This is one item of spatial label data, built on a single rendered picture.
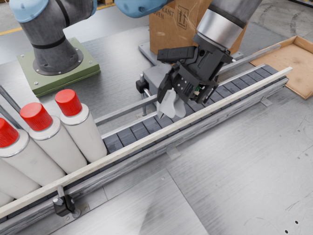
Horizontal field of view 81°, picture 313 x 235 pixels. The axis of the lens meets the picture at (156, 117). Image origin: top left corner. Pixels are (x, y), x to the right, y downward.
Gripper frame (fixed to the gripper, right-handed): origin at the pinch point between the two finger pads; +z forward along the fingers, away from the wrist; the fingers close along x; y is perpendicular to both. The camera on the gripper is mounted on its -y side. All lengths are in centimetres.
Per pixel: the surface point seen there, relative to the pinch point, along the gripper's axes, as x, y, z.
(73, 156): -20.2, 2.4, 9.4
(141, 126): -1.4, -2.3, 7.1
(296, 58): 67, -3, -27
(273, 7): 340, -173, -87
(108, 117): -12.2, -2.9, 3.9
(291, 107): 43.7, 13.1, -13.0
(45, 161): -25.1, 2.2, 9.8
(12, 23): -5, -335, 111
